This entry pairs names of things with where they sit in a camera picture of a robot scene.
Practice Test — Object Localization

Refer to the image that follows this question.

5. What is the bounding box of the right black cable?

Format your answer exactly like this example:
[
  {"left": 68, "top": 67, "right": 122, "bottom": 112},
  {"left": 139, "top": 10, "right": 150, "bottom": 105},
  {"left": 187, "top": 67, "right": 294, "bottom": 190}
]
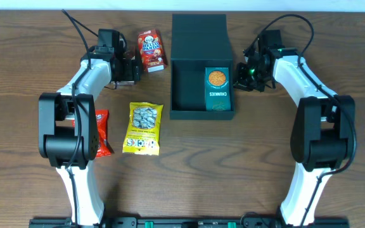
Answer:
[{"left": 245, "top": 13, "right": 358, "bottom": 227}]

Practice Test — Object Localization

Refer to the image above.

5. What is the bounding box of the teal Chunkies cookie box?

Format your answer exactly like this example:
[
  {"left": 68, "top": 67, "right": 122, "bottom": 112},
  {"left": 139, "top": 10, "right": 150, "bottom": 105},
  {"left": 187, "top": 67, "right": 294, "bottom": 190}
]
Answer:
[{"left": 205, "top": 67, "right": 231, "bottom": 111}]

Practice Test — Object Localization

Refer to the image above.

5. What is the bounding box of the red Hello Panda box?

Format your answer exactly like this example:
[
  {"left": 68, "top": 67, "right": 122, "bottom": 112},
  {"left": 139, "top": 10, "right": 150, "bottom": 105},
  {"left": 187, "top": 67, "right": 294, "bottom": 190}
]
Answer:
[{"left": 138, "top": 29, "right": 167, "bottom": 73}]

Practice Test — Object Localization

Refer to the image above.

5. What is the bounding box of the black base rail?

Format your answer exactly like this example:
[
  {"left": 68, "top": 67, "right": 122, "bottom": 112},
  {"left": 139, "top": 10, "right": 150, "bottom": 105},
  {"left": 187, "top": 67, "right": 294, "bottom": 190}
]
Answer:
[{"left": 29, "top": 216, "right": 350, "bottom": 228}]

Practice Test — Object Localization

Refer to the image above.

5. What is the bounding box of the brown Pocky box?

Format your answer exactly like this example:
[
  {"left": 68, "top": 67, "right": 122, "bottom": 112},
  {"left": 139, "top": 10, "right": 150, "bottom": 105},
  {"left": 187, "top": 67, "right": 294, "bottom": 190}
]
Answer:
[{"left": 114, "top": 47, "right": 138, "bottom": 88}]

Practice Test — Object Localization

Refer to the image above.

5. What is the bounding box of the black gift box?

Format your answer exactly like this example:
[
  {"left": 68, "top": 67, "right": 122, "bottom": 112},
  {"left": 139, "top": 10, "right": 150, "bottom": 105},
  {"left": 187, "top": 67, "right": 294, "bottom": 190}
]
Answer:
[{"left": 170, "top": 14, "right": 235, "bottom": 120}]

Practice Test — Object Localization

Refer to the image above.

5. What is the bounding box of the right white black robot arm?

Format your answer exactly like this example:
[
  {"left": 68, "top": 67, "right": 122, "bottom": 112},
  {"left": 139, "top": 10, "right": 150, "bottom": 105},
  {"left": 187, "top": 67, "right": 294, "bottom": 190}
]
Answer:
[{"left": 234, "top": 45, "right": 357, "bottom": 227}]

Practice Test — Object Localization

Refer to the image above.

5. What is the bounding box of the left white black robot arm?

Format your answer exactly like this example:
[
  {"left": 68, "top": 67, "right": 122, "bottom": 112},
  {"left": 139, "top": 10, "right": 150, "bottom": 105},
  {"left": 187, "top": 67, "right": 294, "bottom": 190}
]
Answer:
[{"left": 39, "top": 45, "right": 141, "bottom": 227}]

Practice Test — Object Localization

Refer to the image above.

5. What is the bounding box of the red Hacks candy bag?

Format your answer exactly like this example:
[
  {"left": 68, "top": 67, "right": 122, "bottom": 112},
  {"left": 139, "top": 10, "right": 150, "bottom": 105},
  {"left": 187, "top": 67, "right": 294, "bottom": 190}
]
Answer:
[{"left": 71, "top": 109, "right": 113, "bottom": 159}]

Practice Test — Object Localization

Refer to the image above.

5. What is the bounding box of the yellow Hacks candy bag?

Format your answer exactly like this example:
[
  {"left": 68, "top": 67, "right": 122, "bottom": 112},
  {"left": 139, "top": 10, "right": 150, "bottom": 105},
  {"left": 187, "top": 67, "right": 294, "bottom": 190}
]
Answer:
[{"left": 122, "top": 102, "right": 163, "bottom": 156}]

